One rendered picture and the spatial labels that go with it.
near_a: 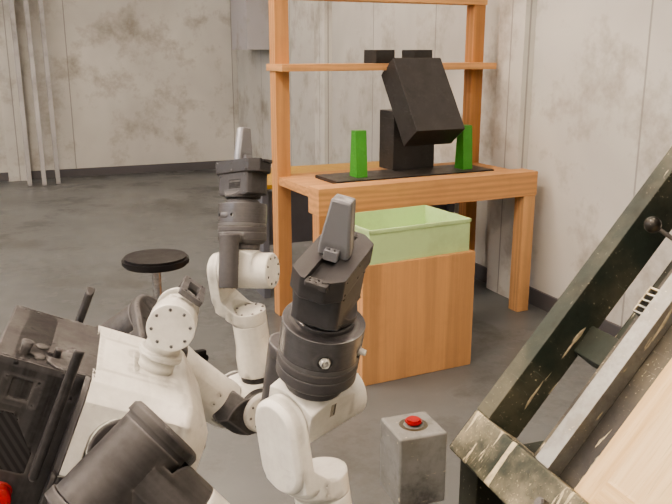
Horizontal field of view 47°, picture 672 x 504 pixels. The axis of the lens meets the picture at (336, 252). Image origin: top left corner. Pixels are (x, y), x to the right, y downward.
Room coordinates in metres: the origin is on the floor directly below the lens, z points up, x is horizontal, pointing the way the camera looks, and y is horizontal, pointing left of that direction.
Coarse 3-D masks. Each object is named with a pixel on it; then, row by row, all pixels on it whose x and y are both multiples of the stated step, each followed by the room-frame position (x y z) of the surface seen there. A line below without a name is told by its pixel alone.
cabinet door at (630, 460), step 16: (656, 384) 1.50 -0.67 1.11; (640, 400) 1.50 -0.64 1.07; (656, 400) 1.47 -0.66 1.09; (640, 416) 1.47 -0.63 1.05; (656, 416) 1.44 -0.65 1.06; (624, 432) 1.47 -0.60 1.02; (640, 432) 1.44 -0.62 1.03; (656, 432) 1.42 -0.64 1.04; (608, 448) 1.47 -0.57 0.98; (624, 448) 1.44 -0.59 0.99; (640, 448) 1.42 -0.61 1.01; (656, 448) 1.39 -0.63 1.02; (608, 464) 1.44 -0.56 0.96; (624, 464) 1.42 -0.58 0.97; (640, 464) 1.39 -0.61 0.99; (656, 464) 1.37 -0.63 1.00; (592, 480) 1.44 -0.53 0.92; (608, 480) 1.41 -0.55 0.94; (624, 480) 1.39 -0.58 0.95; (640, 480) 1.37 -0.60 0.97; (656, 480) 1.34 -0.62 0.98; (592, 496) 1.41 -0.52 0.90; (608, 496) 1.38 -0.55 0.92; (624, 496) 1.36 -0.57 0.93; (640, 496) 1.34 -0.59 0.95; (656, 496) 1.32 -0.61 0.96
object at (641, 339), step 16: (656, 304) 1.63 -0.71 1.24; (640, 320) 1.63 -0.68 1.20; (656, 320) 1.60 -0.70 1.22; (640, 336) 1.60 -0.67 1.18; (656, 336) 1.60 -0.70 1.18; (624, 352) 1.60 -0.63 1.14; (640, 352) 1.59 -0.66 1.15; (608, 368) 1.60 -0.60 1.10; (624, 368) 1.57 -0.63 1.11; (592, 384) 1.60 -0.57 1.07; (608, 384) 1.57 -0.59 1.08; (624, 384) 1.58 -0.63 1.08; (592, 400) 1.56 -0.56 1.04; (608, 400) 1.56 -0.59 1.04; (576, 416) 1.56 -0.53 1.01; (592, 416) 1.55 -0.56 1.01; (560, 432) 1.56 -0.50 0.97; (576, 432) 1.54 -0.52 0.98; (544, 448) 1.56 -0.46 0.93; (560, 448) 1.53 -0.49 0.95; (576, 448) 1.54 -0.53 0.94; (544, 464) 1.53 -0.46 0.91; (560, 464) 1.53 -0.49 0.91
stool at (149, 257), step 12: (132, 252) 4.18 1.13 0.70; (144, 252) 4.18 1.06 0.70; (156, 252) 4.18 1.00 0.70; (168, 252) 4.18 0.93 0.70; (180, 252) 4.18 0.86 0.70; (132, 264) 3.96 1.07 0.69; (144, 264) 3.93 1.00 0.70; (156, 264) 3.94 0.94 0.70; (168, 264) 3.96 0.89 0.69; (180, 264) 4.01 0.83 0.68; (156, 276) 4.08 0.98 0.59; (156, 288) 4.08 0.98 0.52
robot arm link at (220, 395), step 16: (192, 352) 1.28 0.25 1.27; (192, 368) 1.26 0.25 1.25; (208, 368) 1.29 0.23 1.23; (208, 384) 1.28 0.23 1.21; (224, 384) 1.30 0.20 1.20; (208, 400) 1.28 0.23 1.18; (224, 400) 1.29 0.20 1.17; (240, 400) 1.30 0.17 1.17; (256, 400) 1.30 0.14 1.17; (208, 416) 1.29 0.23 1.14; (224, 416) 1.28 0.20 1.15; (240, 416) 1.29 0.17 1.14; (240, 432) 1.29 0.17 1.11; (256, 432) 1.31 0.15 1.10
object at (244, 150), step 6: (240, 132) 1.42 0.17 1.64; (246, 132) 1.43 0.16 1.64; (240, 138) 1.42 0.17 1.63; (246, 138) 1.42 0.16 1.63; (240, 144) 1.41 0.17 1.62; (246, 144) 1.42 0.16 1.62; (240, 150) 1.41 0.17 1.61; (246, 150) 1.42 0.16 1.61; (240, 156) 1.41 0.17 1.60; (246, 156) 1.41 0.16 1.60; (252, 156) 1.43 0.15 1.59
